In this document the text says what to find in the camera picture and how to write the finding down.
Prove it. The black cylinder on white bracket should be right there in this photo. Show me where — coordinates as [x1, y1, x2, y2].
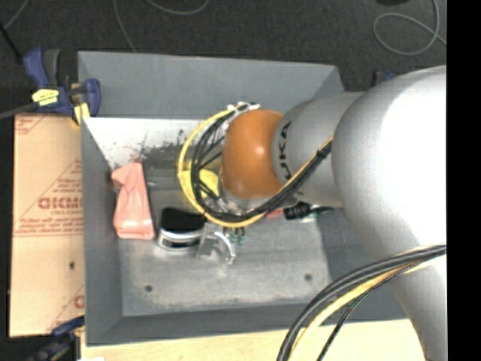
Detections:
[282, 202, 334, 222]

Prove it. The brown cardboard board, red print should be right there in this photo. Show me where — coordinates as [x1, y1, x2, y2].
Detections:
[8, 112, 86, 338]

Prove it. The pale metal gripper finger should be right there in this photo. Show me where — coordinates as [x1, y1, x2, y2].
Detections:
[195, 232, 219, 260]
[216, 235, 238, 265]

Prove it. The pink cloth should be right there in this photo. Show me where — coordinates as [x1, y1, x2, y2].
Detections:
[111, 162, 156, 241]

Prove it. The grey metal bin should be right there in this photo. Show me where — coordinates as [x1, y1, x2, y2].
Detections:
[77, 50, 409, 345]

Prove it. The yellow ball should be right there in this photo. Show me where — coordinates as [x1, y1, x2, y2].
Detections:
[196, 168, 222, 205]

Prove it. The black and silver rounded object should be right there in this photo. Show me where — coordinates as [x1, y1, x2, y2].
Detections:
[155, 207, 207, 256]

